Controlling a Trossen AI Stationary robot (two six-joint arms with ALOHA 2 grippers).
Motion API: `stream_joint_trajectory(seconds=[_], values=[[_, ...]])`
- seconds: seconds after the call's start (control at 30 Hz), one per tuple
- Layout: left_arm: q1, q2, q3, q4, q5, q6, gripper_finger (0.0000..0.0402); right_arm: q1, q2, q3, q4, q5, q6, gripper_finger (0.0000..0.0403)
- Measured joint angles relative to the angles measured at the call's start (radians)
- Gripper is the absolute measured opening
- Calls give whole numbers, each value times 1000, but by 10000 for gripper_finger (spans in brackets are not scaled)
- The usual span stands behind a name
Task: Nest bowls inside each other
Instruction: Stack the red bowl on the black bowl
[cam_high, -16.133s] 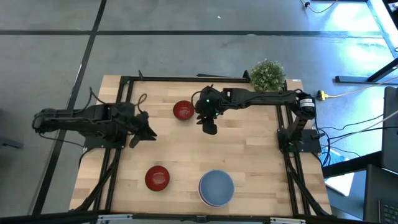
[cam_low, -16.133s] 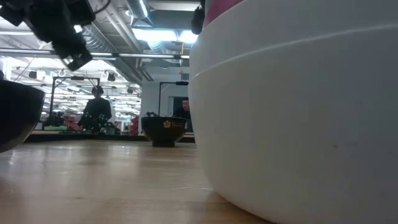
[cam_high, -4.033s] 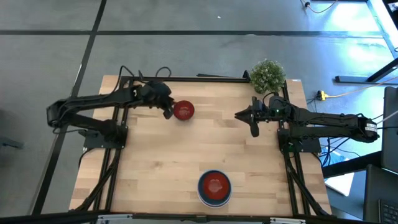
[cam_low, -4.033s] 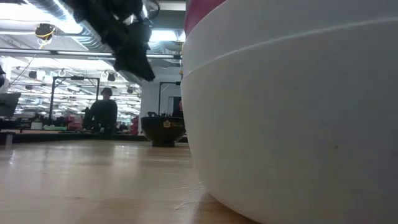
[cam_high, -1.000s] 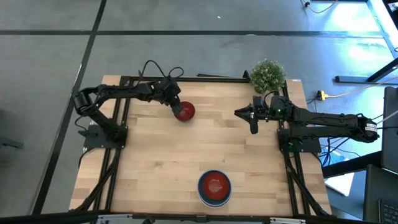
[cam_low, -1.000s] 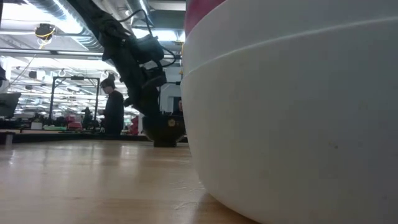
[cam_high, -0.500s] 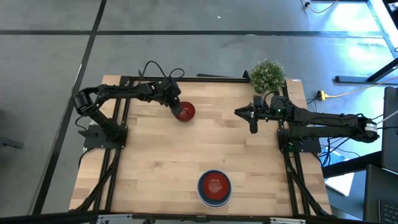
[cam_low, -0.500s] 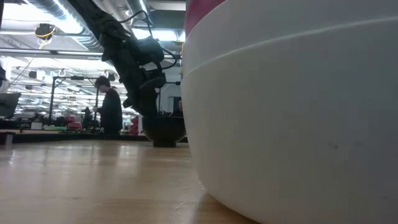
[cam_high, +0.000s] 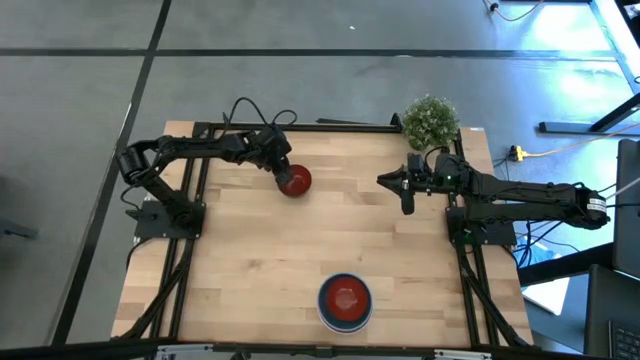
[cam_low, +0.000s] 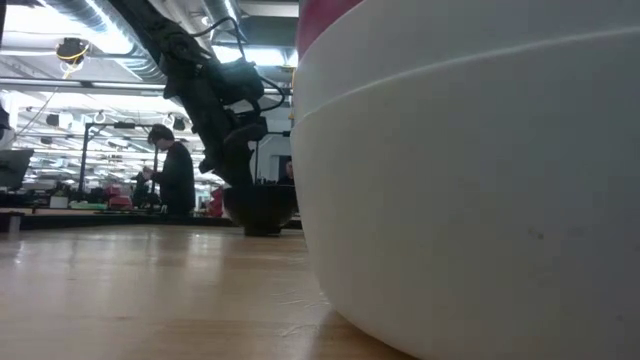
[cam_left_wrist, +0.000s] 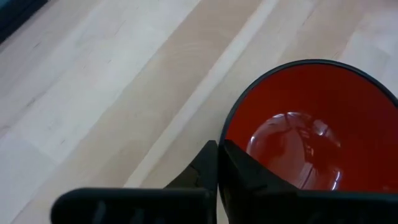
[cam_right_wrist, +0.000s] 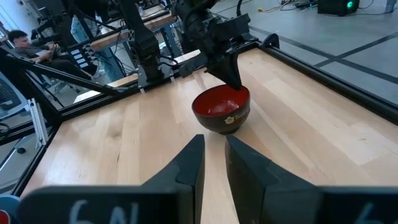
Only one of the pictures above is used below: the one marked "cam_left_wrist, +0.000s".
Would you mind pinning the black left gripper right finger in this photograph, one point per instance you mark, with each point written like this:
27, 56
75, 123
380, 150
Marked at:
267, 202

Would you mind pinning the small red bowl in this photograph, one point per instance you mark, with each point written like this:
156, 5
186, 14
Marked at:
311, 93

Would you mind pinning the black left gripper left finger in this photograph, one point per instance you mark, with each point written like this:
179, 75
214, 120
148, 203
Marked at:
140, 207

